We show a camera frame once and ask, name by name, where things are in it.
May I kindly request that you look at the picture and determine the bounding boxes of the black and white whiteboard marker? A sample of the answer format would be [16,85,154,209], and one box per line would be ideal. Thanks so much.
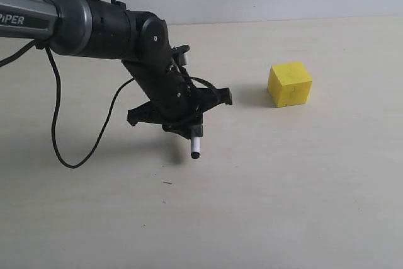
[190,137,201,159]

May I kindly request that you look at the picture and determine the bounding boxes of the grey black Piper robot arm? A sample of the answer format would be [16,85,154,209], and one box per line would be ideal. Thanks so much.
[1,0,232,139]

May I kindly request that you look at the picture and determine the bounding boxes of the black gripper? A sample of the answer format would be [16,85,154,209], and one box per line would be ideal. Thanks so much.
[122,57,232,139]

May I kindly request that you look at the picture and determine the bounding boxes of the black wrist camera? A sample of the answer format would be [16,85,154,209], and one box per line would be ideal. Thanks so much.
[171,45,190,66]

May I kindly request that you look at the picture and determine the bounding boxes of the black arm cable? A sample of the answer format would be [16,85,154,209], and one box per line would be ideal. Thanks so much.
[0,0,221,169]

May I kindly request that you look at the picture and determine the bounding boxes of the yellow cube block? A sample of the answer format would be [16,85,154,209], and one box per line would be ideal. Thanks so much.
[267,62,312,108]

